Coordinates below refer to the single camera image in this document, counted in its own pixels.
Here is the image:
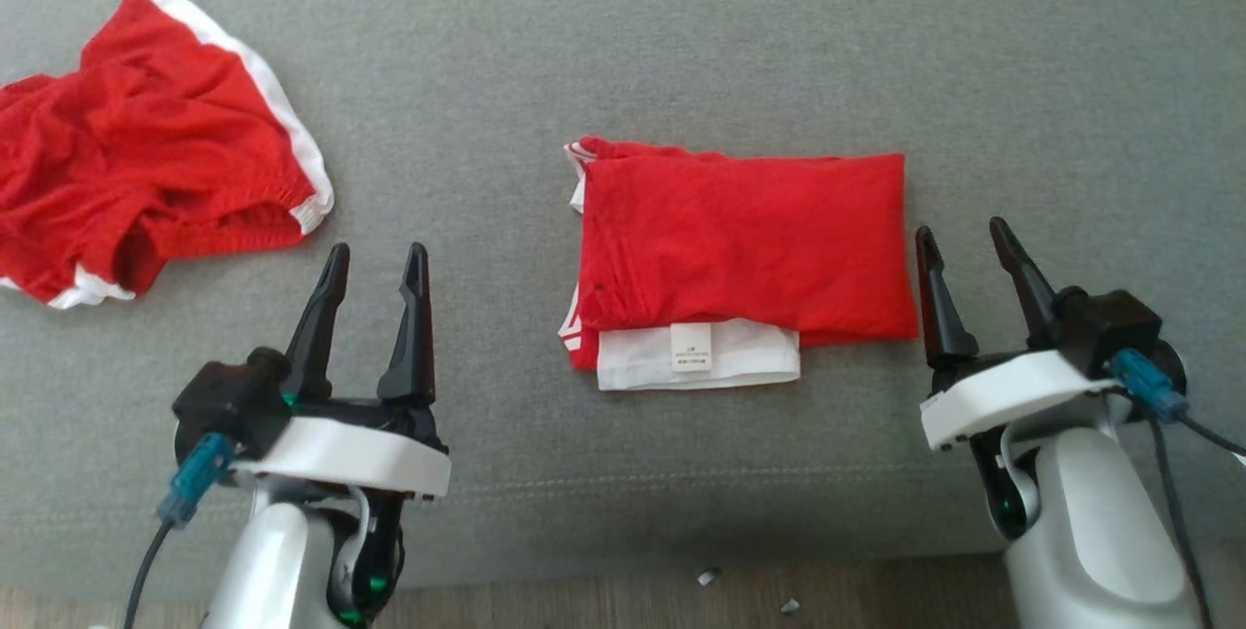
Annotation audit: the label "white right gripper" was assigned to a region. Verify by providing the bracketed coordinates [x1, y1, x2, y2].
[914, 216, 1122, 453]

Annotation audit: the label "teal right camera cable connector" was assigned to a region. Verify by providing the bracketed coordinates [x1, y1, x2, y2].
[1109, 348, 1191, 425]

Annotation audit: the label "red shorts with white trim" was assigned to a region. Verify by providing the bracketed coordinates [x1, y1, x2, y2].
[0, 0, 336, 311]

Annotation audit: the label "teal left camera cable connector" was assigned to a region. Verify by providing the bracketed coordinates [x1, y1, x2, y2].
[157, 431, 238, 529]

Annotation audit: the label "teal camera cable connector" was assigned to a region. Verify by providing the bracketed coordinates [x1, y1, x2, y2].
[1109, 348, 1191, 425]
[157, 431, 238, 529]

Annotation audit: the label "red shirt with striped trim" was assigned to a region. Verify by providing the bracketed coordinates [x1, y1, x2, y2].
[557, 135, 922, 393]

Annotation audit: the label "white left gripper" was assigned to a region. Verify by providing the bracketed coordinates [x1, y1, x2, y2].
[232, 240, 453, 501]

